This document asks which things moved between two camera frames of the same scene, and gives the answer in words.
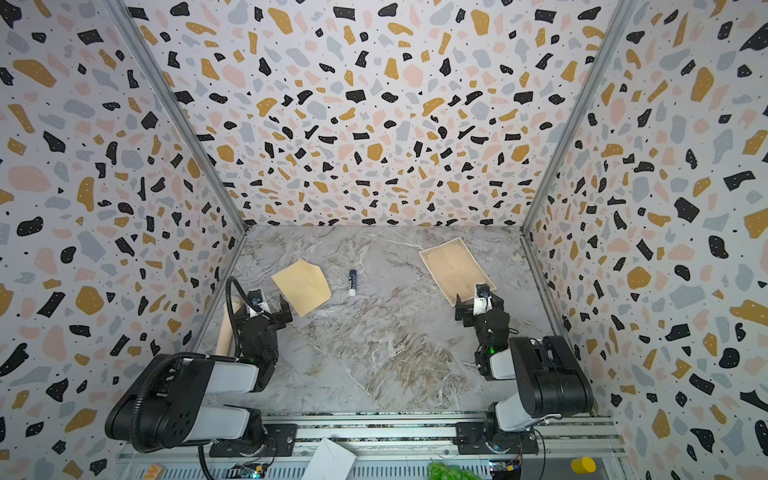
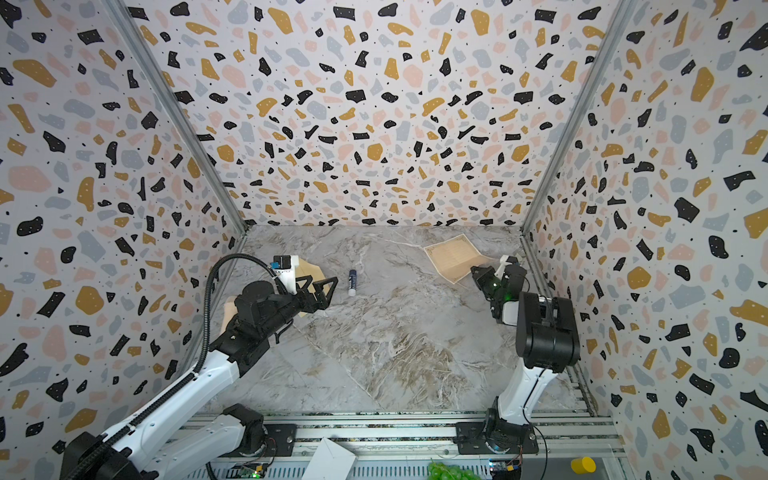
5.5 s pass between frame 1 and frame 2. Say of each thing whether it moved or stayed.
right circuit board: stayed
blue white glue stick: stayed
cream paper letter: moved
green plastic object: stayed
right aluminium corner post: stayed
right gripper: moved
